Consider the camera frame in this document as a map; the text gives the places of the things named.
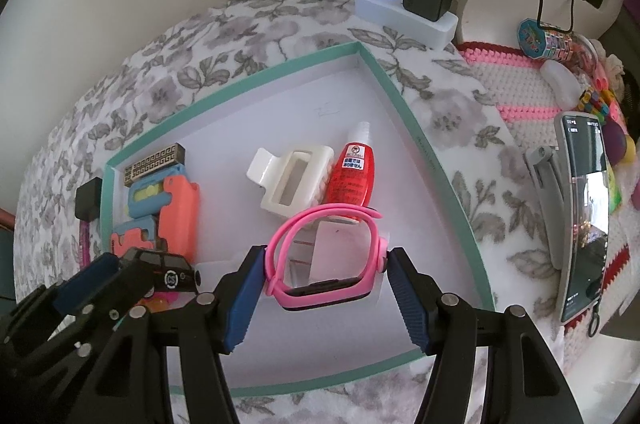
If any pink smart watch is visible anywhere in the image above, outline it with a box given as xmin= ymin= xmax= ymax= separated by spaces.
xmin=265 ymin=203 xmax=388 ymax=311

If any white power adapter cube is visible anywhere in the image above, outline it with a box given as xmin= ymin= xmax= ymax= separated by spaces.
xmin=284 ymin=219 xmax=371 ymax=288

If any large orange blue toy knife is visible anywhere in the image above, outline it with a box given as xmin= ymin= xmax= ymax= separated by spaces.
xmin=127 ymin=164 xmax=200 ymax=262

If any white plastic hair clip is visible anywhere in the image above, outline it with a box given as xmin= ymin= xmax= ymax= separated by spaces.
xmin=246 ymin=144 xmax=334 ymax=219

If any gold patterned lighter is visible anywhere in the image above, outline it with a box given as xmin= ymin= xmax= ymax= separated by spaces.
xmin=124 ymin=144 xmax=186 ymax=187

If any red glue bottle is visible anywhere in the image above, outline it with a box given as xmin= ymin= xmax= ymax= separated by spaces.
xmin=323 ymin=121 xmax=375 ymax=207

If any black toy car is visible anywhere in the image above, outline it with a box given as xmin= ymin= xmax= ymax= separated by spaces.
xmin=122 ymin=248 xmax=196 ymax=302

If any pink puppy toy figure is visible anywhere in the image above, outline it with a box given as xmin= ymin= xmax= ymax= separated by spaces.
xmin=138 ymin=292 xmax=179 ymax=312

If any black power adapter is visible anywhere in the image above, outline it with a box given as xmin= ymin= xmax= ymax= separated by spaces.
xmin=75 ymin=177 xmax=102 ymax=222

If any teal white box lid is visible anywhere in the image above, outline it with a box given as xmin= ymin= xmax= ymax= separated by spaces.
xmin=100 ymin=43 xmax=494 ymax=397

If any smartphone on stand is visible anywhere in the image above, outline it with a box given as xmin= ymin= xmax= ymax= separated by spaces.
xmin=554 ymin=112 xmax=610 ymax=324

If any grey phone stand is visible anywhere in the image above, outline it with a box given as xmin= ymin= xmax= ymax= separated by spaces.
xmin=525 ymin=146 xmax=565 ymax=270

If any floral grey white blanket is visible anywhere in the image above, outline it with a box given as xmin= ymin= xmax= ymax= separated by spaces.
xmin=1 ymin=0 xmax=580 ymax=423

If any pink white crochet mat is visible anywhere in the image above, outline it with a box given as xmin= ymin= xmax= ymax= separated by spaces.
xmin=456 ymin=40 xmax=640 ymax=355

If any purple ball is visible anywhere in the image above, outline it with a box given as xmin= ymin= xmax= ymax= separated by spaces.
xmin=602 ymin=121 xmax=636 ymax=166

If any white small case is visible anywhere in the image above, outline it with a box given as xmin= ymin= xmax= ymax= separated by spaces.
xmin=540 ymin=60 xmax=584 ymax=111

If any colourful bead toy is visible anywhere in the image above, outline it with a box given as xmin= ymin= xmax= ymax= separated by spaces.
xmin=577 ymin=87 xmax=610 ymax=125

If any colourful candy tube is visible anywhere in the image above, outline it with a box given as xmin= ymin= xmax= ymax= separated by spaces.
xmin=516 ymin=19 xmax=577 ymax=62

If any white power strip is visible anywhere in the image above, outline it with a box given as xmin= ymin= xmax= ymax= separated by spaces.
xmin=355 ymin=0 xmax=458 ymax=50

